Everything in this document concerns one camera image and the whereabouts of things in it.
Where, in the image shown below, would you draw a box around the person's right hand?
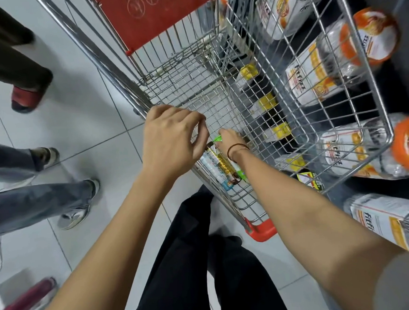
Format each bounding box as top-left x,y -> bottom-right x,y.
213,126 -> 251,162

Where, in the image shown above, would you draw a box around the person's left hand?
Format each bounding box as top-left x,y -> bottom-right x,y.
138,102 -> 212,180

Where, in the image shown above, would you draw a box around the colourful packet with green cap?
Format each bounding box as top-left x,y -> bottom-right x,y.
199,133 -> 249,192

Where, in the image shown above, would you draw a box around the metal wire shopping cart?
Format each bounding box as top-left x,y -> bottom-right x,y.
36,0 -> 400,255

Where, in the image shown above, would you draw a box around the person's left forearm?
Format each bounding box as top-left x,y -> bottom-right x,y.
19,166 -> 204,310

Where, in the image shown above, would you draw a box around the person's right forearm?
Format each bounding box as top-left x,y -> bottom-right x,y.
229,137 -> 409,310

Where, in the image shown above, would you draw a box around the yellow shelf price tag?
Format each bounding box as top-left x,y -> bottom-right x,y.
238,63 -> 260,83
249,93 -> 279,118
275,153 -> 307,173
263,122 -> 293,143

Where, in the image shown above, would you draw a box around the black and yellow shelf tag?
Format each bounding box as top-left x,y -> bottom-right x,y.
296,170 -> 324,194

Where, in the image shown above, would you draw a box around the red cart corner bumper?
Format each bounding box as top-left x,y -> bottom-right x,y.
245,217 -> 278,243

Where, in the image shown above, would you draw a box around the person's black trousers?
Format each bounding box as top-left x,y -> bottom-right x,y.
118,180 -> 291,310

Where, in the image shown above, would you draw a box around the red cart seat flap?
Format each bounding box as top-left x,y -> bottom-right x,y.
91,0 -> 221,57

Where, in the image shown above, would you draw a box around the orange-capped bottle pack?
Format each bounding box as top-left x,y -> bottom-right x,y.
318,112 -> 409,184
282,6 -> 404,108
254,0 -> 333,42
343,191 -> 409,266

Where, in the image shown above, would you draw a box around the person's grey sleeve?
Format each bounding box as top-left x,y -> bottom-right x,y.
369,251 -> 409,310

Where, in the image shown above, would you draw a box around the dark red object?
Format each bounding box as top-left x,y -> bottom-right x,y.
0,276 -> 60,310

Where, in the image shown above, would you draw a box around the thin brown wrist bracelet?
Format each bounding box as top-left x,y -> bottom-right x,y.
226,142 -> 251,161

